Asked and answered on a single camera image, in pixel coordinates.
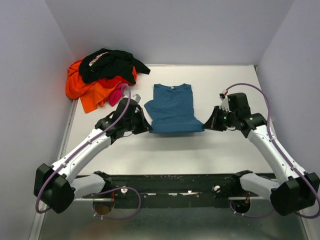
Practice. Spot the orange t shirt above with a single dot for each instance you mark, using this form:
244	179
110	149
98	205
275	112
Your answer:
92	95

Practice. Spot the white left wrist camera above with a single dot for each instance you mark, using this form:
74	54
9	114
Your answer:
136	98

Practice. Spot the magenta pink t shirt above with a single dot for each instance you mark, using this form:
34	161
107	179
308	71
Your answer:
116	94

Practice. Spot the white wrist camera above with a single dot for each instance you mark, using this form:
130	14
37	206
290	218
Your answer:
136	98
224	105

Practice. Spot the teal blue t shirt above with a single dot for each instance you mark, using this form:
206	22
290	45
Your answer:
172	110

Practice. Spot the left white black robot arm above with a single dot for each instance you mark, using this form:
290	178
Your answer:
72	170

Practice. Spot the black t shirt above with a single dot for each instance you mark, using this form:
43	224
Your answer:
108	64

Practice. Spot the red t shirt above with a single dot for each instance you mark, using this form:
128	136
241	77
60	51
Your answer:
113	82

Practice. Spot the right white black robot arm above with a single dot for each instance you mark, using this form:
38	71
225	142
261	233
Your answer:
277	170

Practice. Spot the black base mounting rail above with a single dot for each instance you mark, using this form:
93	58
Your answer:
168	191

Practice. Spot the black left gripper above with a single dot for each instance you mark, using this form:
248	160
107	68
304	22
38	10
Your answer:
144	126

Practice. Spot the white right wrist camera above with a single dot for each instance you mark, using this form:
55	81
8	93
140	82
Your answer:
224	105

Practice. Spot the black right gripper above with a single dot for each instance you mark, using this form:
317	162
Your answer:
213	123

